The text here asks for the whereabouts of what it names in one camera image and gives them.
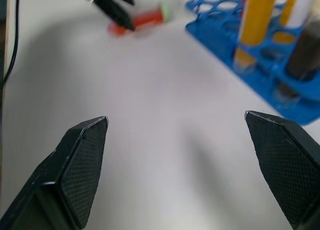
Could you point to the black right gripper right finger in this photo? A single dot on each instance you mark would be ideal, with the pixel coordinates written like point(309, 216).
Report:
point(290, 165)

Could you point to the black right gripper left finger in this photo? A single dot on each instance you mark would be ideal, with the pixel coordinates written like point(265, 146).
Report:
point(75, 170)

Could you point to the red liquid tube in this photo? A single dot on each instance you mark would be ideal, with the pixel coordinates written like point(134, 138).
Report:
point(147, 17)

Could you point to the dark liquid tube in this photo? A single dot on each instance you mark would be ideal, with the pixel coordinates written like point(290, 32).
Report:
point(305, 52)

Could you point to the orange liquid tube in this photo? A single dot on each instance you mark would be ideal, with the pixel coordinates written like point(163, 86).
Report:
point(255, 20)

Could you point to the blue test tube rack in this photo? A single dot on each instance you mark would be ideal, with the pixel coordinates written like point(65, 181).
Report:
point(215, 32)

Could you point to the orange labelled tube green cap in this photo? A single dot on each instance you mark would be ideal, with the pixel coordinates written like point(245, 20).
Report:
point(297, 10)

